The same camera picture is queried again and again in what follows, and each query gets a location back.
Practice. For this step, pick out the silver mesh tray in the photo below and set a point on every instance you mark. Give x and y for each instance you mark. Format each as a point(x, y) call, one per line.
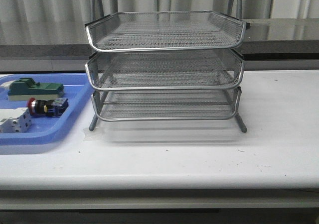
point(136, 105)
point(168, 30)
point(163, 70)

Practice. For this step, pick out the red emergency stop push button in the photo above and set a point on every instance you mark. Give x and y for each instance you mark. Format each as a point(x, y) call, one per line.
point(50, 108)

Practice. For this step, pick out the blue plastic tray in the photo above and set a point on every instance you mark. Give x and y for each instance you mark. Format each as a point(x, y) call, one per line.
point(46, 129)

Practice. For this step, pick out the grey stone counter ledge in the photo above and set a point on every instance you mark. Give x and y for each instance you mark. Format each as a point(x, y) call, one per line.
point(265, 39)

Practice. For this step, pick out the white pleated curtain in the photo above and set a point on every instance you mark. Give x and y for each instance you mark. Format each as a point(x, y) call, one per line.
point(79, 10)

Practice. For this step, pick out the green terminal block component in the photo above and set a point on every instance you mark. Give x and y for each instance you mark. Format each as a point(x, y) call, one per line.
point(25, 88)

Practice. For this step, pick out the small white component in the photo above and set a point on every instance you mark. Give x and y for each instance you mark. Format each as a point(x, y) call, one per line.
point(6, 85)

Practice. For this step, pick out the grey metal rack frame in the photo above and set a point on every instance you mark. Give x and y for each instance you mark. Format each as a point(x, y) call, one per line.
point(232, 3)

